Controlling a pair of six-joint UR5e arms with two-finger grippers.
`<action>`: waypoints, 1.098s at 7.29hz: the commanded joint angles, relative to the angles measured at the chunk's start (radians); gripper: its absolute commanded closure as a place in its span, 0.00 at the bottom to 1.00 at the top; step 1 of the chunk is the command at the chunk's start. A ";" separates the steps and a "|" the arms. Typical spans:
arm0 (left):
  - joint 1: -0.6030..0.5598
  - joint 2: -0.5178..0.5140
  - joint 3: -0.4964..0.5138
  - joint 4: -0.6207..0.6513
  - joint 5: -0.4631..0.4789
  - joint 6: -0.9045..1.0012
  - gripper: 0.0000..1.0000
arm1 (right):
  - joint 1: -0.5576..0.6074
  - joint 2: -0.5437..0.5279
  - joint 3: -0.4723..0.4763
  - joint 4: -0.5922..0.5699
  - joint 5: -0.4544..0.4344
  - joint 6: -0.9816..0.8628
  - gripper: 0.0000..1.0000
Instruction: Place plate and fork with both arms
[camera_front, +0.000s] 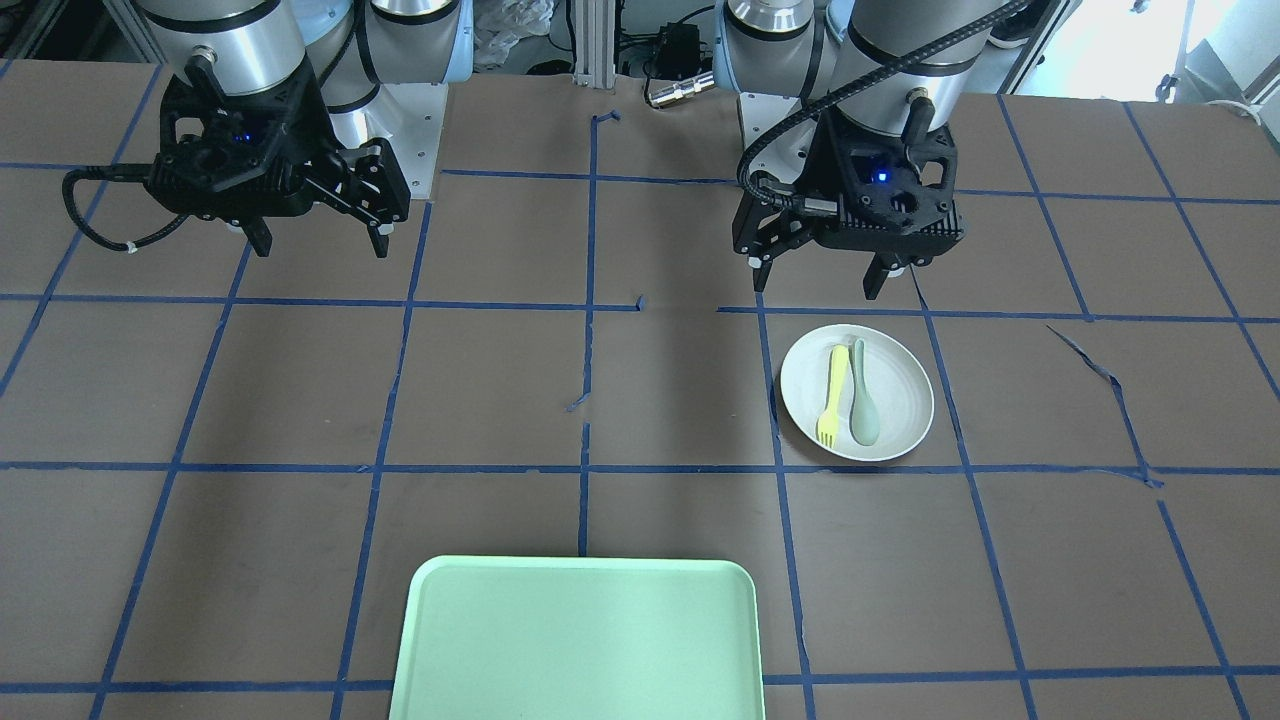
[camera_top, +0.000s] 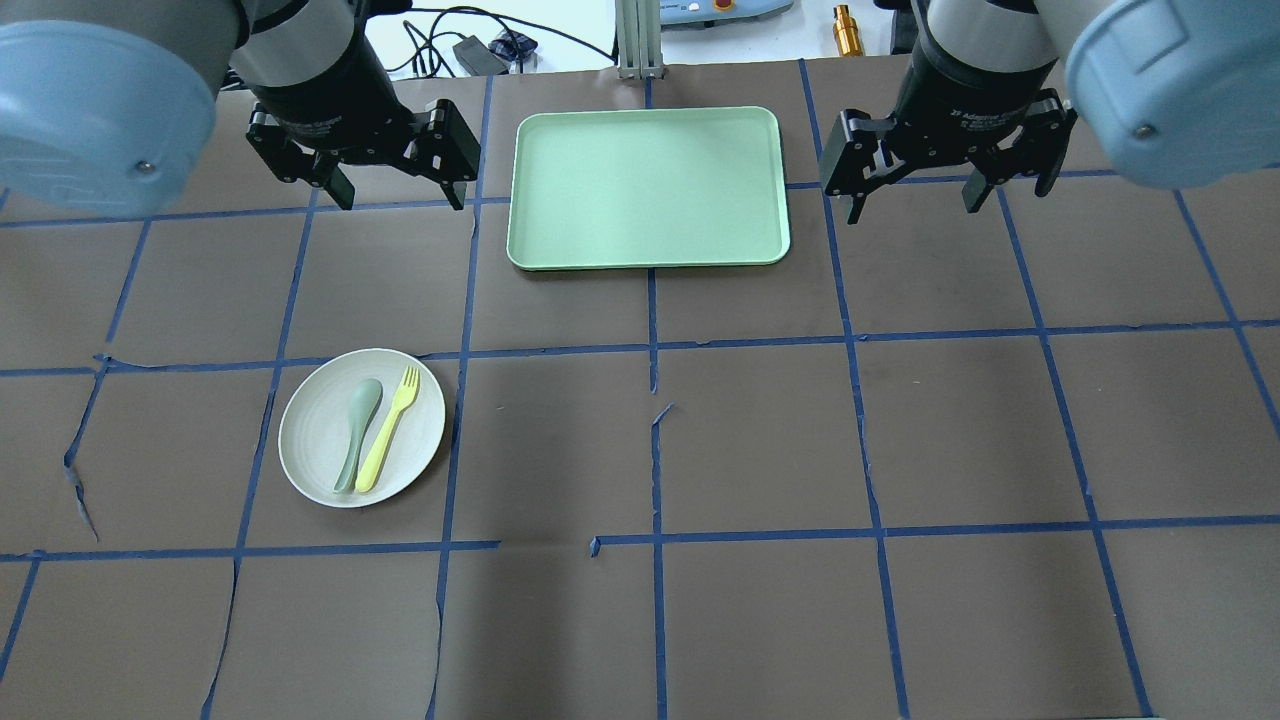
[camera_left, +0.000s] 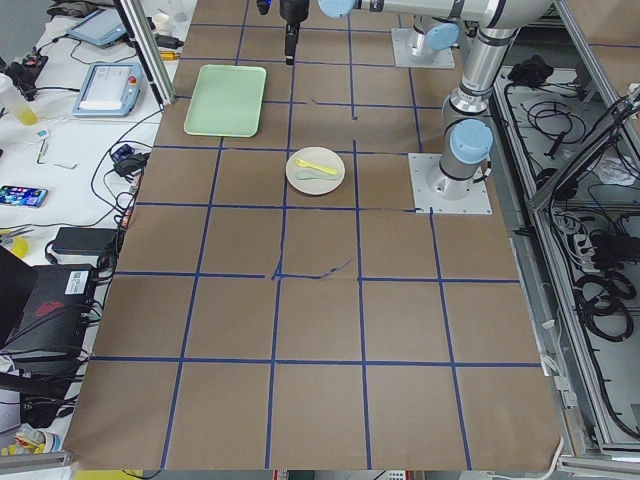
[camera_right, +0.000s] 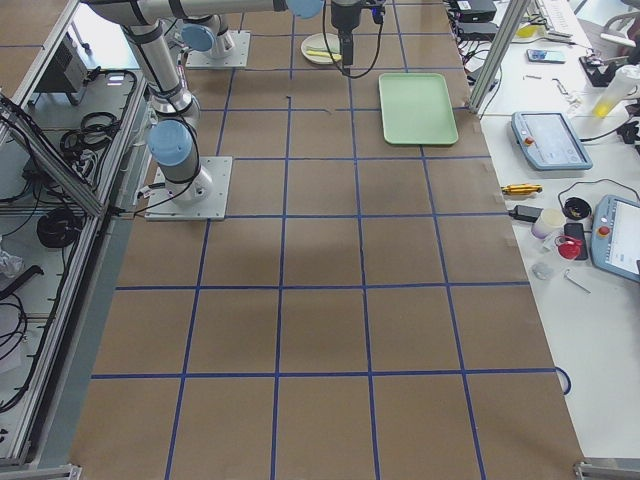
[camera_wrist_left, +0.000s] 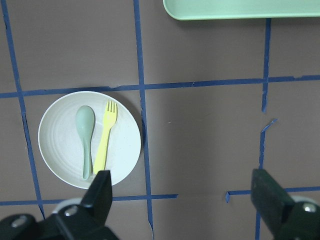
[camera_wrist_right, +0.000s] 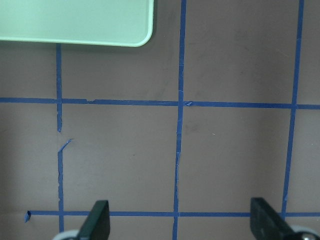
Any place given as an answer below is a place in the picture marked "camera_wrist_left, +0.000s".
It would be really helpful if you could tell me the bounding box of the green plastic spoon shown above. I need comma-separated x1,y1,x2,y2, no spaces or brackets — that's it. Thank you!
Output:
75,105,95,180

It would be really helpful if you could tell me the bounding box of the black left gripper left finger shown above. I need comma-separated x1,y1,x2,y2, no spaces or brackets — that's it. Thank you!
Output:
80,170,113,226

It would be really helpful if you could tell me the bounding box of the white round plate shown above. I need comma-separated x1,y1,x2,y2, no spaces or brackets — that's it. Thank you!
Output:
38,91,141,189

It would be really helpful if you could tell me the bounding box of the green rectangular tray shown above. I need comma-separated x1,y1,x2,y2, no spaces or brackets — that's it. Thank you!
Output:
163,0,320,21

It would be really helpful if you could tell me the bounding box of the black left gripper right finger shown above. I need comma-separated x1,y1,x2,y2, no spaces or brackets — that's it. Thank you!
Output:
251,168,295,225

